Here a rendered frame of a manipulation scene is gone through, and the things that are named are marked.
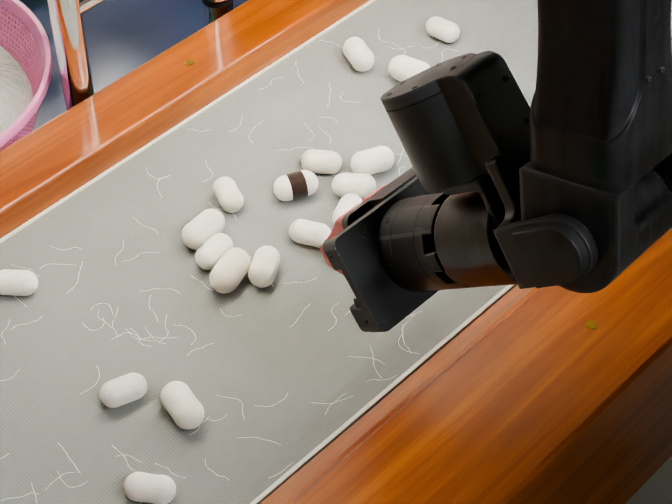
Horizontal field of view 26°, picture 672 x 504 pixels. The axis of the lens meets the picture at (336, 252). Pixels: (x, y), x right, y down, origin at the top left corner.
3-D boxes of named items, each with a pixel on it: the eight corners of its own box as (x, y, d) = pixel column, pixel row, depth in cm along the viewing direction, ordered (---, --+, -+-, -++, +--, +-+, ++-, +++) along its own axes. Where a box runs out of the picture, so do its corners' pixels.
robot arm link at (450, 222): (527, 301, 77) (595, 250, 80) (474, 186, 76) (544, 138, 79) (448, 306, 83) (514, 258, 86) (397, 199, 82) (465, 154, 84)
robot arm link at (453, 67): (594, 283, 71) (682, 205, 77) (498, 72, 69) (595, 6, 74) (428, 307, 81) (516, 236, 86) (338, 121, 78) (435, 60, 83)
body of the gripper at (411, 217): (314, 244, 86) (386, 234, 80) (429, 160, 91) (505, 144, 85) (365, 336, 87) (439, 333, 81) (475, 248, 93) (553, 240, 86)
